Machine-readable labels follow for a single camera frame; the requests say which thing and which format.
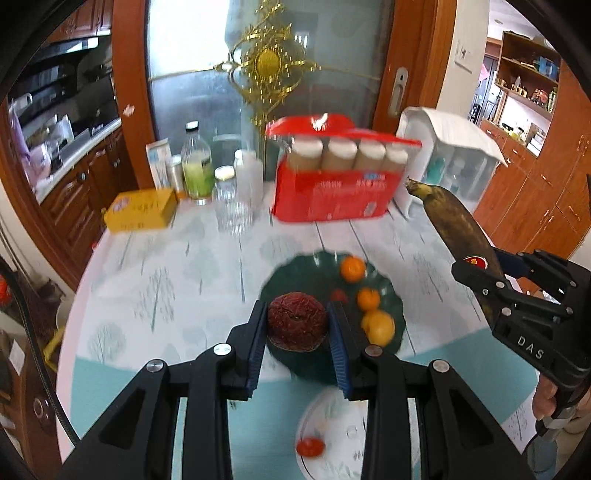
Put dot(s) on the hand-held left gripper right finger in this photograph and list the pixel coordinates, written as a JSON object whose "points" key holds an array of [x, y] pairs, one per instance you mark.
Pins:
{"points": [[340, 355]]}

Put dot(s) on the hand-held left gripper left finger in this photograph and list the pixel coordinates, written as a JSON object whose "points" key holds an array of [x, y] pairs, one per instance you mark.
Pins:
{"points": [[256, 355]]}

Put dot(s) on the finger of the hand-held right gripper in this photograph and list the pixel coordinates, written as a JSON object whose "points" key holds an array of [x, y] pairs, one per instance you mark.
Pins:
{"points": [[510, 265], [480, 279]]}

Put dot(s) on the brown scaly fruit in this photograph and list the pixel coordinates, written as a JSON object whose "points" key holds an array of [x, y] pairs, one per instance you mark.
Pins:
{"points": [[298, 323]]}

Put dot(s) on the overripe brown banana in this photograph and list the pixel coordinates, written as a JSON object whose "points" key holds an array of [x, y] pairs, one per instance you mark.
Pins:
{"points": [[457, 226]]}

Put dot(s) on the white leaf-print plate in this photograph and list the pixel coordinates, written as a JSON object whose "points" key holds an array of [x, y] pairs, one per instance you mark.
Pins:
{"points": [[337, 415]]}

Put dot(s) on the small mandarin with stem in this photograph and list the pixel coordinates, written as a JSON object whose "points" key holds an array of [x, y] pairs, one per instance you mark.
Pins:
{"points": [[369, 299]]}

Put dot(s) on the dark green leaf-shaped plate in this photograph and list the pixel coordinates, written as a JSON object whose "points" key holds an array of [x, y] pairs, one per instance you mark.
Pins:
{"points": [[295, 277]]}

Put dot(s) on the person's right hand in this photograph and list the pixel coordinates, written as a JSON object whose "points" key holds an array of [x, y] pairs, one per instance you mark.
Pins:
{"points": [[545, 401]]}

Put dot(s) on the yellow orange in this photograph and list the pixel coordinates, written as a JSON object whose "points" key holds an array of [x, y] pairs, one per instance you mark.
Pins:
{"points": [[381, 328]]}

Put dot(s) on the small cherry tomato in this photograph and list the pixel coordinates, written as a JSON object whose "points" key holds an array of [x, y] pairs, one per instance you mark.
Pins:
{"points": [[339, 296]]}

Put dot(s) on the wooden sideboard cabinet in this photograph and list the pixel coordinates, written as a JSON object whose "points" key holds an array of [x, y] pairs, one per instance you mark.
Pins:
{"points": [[531, 194]]}

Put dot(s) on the large orange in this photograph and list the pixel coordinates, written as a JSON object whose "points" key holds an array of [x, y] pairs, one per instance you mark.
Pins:
{"points": [[353, 269]]}

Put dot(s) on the red tomato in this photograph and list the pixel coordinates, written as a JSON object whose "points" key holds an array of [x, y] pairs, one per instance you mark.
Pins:
{"points": [[310, 446]]}

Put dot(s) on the white countertop appliance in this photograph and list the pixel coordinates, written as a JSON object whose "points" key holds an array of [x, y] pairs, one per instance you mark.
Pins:
{"points": [[457, 157]]}

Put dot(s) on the clear glass cups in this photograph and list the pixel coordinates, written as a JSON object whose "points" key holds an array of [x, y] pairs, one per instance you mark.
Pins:
{"points": [[235, 214]]}

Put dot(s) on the white-capped beige jar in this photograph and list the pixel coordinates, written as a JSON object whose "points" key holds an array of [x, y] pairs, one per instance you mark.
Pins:
{"points": [[340, 154], [371, 156], [396, 158], [305, 154]]}

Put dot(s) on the red cardboard box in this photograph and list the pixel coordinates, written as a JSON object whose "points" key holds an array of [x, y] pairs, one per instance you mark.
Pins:
{"points": [[332, 196]]}

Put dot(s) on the clear glass jar white lid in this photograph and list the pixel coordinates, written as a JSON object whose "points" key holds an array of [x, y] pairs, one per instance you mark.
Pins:
{"points": [[225, 182]]}

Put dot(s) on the white plastic bottle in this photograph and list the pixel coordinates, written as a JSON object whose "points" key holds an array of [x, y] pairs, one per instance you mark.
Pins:
{"points": [[248, 177]]}

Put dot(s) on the yellow cardboard box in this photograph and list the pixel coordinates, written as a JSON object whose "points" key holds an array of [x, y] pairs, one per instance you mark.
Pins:
{"points": [[141, 210]]}

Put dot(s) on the plastic bottle with green label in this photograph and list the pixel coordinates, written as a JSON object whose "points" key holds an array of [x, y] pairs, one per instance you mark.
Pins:
{"points": [[197, 170]]}

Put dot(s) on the wooden display shelf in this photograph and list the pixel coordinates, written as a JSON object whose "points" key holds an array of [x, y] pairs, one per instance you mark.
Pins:
{"points": [[521, 69]]}

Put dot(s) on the small capped jar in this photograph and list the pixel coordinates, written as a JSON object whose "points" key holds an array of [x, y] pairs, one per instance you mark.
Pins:
{"points": [[176, 173]]}

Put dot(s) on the white carton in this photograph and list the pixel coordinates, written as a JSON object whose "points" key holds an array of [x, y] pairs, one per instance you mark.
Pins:
{"points": [[159, 164]]}

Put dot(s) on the wooden kitchen cabinet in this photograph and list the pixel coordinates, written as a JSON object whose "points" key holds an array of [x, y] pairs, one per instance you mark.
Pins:
{"points": [[78, 203]]}

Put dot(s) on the frosted glass door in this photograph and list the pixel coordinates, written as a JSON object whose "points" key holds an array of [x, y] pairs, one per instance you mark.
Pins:
{"points": [[194, 92]]}

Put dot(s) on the gold door ornament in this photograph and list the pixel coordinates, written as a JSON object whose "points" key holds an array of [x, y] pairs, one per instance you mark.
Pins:
{"points": [[268, 60]]}

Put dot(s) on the black range hood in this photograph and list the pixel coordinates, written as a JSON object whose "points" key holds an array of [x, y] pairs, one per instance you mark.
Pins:
{"points": [[64, 78]]}

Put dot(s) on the white wall switch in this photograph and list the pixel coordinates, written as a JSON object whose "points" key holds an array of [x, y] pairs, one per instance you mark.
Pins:
{"points": [[463, 55]]}

